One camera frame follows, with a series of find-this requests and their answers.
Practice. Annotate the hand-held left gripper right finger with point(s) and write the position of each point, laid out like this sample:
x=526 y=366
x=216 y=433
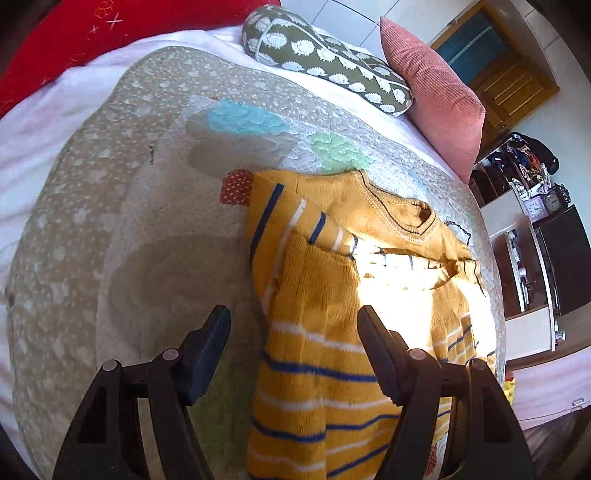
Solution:
x=379 y=357

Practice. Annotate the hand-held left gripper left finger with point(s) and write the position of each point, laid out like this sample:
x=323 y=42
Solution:
x=208 y=357

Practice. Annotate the yellow striped knit sweater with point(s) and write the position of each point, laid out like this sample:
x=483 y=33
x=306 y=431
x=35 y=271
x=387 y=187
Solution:
x=323 y=295

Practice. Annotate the beige quilted play mat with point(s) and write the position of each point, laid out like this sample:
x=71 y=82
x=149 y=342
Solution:
x=138 y=207

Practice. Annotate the white shelf unit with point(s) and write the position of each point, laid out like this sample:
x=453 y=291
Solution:
x=521 y=258

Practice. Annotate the black cabinet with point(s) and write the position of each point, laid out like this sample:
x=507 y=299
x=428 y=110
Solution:
x=561 y=258

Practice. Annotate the pink square alarm clock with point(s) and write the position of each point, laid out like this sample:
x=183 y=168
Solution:
x=535 y=208

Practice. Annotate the dark round alarm clock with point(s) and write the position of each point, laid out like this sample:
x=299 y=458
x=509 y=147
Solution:
x=552 y=201

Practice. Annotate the green sheep print pillow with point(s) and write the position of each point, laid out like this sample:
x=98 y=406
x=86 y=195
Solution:
x=323 y=60

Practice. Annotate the wooden door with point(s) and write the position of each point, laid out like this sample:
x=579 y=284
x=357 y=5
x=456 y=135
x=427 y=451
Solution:
x=498 y=69

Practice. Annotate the red blanket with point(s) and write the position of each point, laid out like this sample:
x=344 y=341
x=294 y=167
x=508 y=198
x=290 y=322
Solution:
x=69 y=41

